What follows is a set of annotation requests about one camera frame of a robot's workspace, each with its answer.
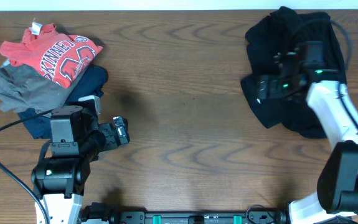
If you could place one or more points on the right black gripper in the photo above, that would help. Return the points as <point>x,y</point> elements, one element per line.
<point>273,80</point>

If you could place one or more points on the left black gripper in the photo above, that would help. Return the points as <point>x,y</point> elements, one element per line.
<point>121,133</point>

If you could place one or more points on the black polo shirt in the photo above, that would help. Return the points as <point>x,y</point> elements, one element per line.
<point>283,30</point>

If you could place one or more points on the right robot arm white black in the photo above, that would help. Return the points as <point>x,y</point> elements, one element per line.
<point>337,188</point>

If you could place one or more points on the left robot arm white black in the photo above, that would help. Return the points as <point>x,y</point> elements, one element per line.
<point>59,180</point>

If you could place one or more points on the red printed t-shirt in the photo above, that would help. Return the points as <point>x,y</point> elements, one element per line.
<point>57,57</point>

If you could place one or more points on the grey folded shirt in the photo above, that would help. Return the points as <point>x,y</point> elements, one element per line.
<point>22,88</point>

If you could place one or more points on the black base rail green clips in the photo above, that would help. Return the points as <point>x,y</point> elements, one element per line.
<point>256,214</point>

